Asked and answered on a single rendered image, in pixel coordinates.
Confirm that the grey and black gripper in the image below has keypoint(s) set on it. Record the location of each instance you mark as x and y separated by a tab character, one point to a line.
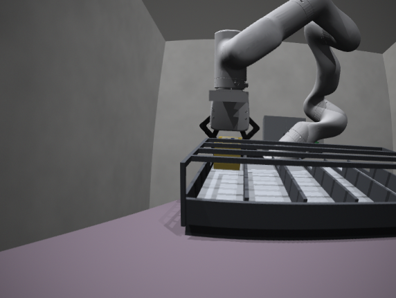
229	116

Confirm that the black flat bar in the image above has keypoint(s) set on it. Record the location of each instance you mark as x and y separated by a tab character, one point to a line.
289	215

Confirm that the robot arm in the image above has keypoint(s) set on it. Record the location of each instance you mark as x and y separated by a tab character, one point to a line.
324	24

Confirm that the yellow butter carton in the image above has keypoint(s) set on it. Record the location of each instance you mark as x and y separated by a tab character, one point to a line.
227	166

